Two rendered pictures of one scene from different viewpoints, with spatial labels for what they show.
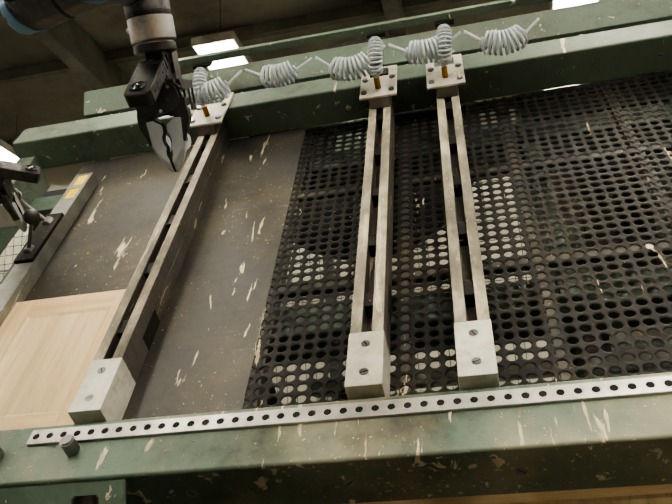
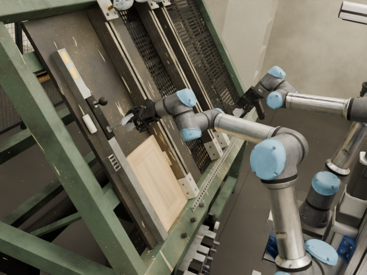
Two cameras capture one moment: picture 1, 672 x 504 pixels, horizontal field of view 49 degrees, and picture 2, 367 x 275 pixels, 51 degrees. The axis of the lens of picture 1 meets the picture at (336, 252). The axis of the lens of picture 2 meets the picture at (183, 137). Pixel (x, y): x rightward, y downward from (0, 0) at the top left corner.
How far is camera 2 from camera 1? 2.82 m
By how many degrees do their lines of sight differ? 93
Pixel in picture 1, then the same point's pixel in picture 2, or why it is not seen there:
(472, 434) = (231, 157)
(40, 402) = (172, 197)
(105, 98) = not seen: outside the picture
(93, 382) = (192, 184)
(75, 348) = (160, 172)
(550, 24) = not seen: outside the picture
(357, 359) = (218, 148)
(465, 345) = (224, 136)
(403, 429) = (226, 162)
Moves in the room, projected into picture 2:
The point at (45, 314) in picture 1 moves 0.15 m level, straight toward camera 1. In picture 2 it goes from (139, 162) to (170, 162)
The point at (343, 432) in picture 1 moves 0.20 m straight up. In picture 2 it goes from (222, 168) to (229, 141)
